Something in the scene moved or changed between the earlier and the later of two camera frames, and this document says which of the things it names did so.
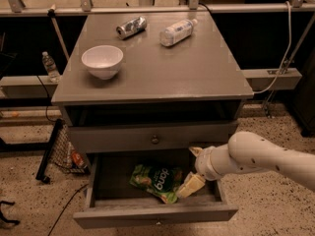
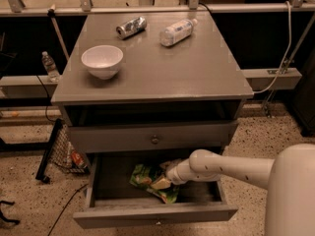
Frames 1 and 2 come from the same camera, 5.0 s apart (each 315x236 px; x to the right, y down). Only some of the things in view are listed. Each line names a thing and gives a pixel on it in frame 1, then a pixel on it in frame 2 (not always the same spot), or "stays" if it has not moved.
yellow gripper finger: [195, 149] → [170, 164]
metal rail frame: [85, 6] stays
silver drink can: [131, 28] stays
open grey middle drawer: [112, 202] stays
